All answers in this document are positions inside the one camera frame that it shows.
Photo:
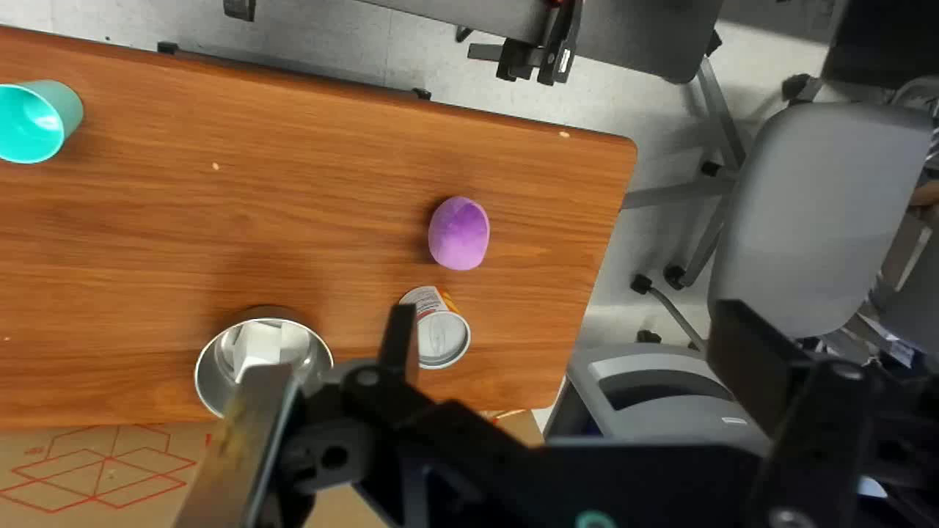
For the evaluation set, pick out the teal plastic cup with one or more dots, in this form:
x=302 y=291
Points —
x=32 y=122

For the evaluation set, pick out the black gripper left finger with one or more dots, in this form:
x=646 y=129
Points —
x=398 y=342

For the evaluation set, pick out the grey metal bracket bar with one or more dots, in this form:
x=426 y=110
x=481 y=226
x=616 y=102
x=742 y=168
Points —
x=244 y=451

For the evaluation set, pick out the grey chair with casters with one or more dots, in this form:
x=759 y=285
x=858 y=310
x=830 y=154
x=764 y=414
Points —
x=824 y=216

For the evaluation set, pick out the small white orange can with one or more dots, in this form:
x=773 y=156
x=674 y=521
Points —
x=445 y=339

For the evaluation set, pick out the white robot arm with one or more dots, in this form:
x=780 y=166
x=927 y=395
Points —
x=665 y=411

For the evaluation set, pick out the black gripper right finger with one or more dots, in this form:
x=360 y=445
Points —
x=764 y=361

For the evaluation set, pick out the large open silver can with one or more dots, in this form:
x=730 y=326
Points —
x=221 y=364

